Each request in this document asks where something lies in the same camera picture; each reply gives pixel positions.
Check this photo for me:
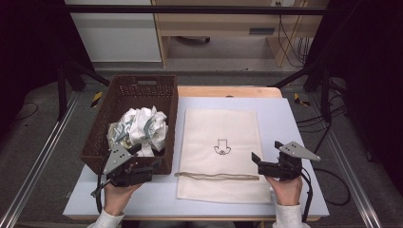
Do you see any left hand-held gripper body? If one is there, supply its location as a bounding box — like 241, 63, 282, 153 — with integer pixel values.
103, 143, 159, 188

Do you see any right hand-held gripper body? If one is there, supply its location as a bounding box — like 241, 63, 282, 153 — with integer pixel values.
258, 141, 321, 182

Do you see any person's right hand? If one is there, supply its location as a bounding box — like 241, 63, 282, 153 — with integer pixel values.
265, 175, 303, 207

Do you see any person's left hand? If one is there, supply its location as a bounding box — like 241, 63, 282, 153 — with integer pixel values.
104, 181, 144, 217

